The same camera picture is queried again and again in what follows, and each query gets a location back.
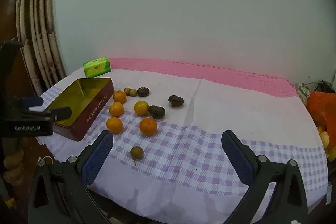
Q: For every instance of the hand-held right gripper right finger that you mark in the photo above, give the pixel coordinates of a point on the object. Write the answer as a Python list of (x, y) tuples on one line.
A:
[(236, 158)]

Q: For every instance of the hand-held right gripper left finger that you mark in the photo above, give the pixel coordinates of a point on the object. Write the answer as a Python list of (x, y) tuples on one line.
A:
[(97, 158)]

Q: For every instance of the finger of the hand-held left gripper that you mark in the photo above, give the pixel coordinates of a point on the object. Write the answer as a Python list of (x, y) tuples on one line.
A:
[(31, 102), (61, 113)]

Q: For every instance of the red and gold tin box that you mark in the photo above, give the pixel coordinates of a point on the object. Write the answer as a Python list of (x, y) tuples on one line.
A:
[(97, 107)]

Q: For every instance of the orange mandarin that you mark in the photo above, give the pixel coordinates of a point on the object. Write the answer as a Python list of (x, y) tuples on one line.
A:
[(148, 127), (119, 97), (114, 125), (141, 108), (116, 109)]

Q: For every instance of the brown longan with stem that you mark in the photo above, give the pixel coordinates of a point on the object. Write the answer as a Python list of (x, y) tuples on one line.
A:
[(137, 152)]

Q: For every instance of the purple checked tablecloth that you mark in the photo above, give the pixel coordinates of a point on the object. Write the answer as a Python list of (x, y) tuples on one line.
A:
[(210, 134)]

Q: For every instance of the green tissue pack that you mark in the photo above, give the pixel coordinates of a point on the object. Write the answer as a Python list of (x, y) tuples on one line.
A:
[(97, 67)]

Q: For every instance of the yellow pear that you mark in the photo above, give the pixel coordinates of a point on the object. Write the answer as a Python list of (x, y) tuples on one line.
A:
[(325, 138), (332, 153)]

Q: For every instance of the crinkled white packaging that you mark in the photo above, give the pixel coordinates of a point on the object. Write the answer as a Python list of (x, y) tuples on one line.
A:
[(304, 91)]

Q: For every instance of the orange plastic bag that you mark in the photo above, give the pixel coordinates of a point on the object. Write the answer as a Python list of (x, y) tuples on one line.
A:
[(323, 108)]

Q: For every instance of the black bag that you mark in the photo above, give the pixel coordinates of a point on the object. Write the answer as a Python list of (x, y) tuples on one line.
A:
[(324, 86)]

